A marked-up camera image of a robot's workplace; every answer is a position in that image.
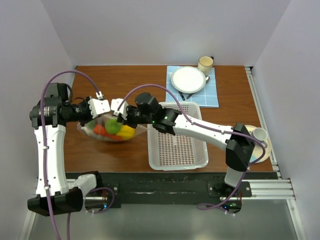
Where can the blue checked cloth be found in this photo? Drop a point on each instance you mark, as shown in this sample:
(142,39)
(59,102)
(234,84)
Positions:
(206,97)

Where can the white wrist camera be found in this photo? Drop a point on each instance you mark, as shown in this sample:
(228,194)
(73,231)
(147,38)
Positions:
(98,107)
(118,107)

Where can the blue beige plate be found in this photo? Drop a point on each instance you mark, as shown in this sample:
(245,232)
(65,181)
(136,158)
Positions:
(258,150)

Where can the grey white cup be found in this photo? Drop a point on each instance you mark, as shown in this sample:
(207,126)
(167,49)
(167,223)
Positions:
(260,134)

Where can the white plastic perforated basket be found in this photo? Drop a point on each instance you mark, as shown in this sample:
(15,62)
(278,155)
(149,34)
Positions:
(168,152)

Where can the metal spoon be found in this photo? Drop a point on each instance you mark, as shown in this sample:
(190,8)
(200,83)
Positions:
(207,79)

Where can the white round plate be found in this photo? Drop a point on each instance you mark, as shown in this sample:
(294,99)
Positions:
(188,79)

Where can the black handled fork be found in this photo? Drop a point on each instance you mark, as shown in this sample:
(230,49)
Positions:
(181,95)

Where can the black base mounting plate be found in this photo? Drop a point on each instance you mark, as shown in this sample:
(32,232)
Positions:
(163,188)

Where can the orange fake carrot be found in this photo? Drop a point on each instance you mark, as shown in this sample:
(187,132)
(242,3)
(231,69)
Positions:
(101,131)

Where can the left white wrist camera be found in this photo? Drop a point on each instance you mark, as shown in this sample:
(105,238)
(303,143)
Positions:
(98,107)

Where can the polka dot zip bag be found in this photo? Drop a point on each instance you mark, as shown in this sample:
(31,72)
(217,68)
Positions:
(87,129)

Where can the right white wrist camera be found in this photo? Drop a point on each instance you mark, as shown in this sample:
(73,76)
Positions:
(118,107)

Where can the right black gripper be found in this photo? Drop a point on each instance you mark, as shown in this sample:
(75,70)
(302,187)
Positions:
(125,117)

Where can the cream mug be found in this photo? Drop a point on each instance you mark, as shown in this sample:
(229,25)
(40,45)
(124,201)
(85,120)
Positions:
(205,64)

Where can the green fake apple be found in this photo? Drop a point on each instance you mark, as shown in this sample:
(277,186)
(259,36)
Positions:
(112,126)

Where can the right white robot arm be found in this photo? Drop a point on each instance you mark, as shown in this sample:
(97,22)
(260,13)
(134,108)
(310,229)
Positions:
(235,141)

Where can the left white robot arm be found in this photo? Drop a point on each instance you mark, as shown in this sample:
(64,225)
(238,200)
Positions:
(49,124)

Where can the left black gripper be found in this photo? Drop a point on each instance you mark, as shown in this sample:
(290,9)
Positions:
(89,117)

